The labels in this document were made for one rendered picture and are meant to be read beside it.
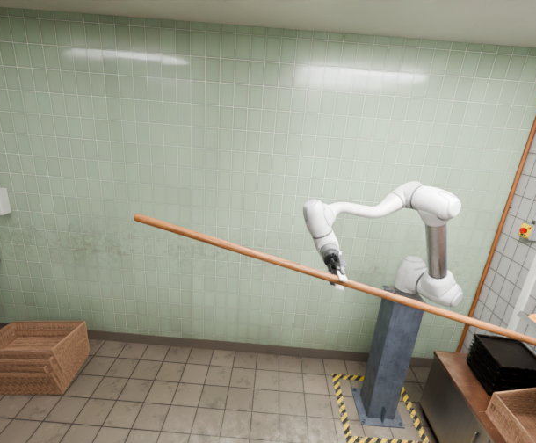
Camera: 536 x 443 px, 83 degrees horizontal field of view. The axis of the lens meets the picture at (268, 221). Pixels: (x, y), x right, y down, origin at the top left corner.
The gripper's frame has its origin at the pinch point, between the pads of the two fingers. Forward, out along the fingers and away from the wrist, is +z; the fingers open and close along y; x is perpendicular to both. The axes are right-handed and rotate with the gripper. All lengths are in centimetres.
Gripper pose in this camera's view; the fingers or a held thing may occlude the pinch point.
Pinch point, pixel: (340, 280)
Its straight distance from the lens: 121.3
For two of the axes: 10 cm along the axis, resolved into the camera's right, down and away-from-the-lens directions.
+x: -9.5, -3.1, -0.7
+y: -3.1, 9.0, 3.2
